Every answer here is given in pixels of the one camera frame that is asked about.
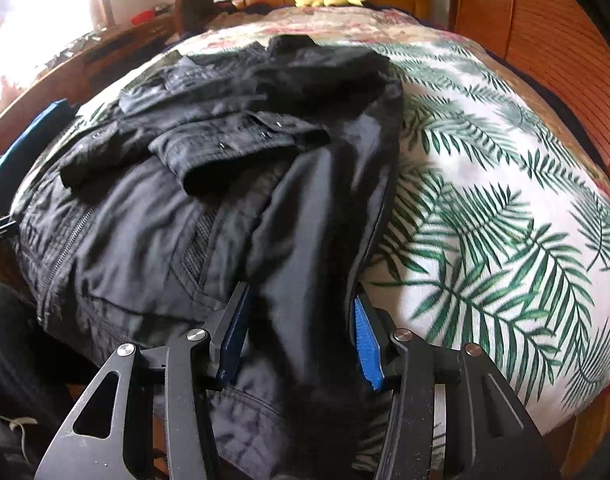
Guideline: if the black jacket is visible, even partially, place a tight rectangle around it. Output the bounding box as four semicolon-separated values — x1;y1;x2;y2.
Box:
12;36;404;479

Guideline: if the palm leaf print bedsheet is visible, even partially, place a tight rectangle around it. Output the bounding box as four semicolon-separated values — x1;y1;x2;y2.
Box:
14;39;610;470

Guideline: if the folded blue garment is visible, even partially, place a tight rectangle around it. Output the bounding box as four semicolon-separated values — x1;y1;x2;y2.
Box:
0;99;79;214

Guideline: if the dark wooden side cabinet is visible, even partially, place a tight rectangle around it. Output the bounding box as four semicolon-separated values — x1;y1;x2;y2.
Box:
0;14;176;155

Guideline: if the wooden louvered wardrobe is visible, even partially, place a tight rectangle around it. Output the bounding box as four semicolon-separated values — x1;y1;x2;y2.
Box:
449;0;610;174

